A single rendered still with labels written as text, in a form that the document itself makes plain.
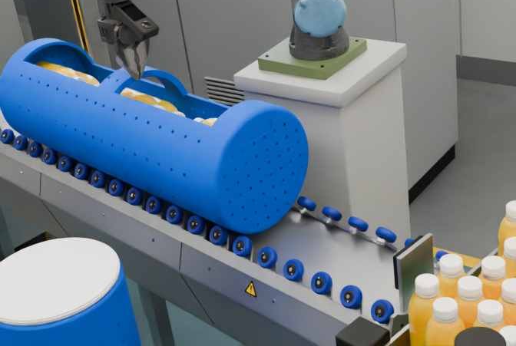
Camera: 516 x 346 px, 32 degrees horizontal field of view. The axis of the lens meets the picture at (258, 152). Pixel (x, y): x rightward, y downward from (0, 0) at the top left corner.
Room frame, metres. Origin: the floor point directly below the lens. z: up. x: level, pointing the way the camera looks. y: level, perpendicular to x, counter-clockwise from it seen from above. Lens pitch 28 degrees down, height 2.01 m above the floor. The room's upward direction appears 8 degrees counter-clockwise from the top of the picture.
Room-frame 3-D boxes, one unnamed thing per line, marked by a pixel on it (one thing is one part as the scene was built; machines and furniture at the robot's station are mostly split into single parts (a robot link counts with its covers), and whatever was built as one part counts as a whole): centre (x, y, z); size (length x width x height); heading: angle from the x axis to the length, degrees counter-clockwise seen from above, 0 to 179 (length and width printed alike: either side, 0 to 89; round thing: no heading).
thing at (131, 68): (1.98, 0.28, 1.27); 0.06 x 0.03 x 0.09; 41
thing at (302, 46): (2.11, -0.19, 1.23); 0.15 x 0.15 x 0.10
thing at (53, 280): (1.48, 0.44, 1.03); 0.28 x 0.28 x 0.01
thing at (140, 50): (2.00, 0.25, 1.27); 0.06 x 0.03 x 0.09; 41
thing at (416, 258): (1.38, -0.26, 0.99); 0.10 x 0.02 x 0.12; 131
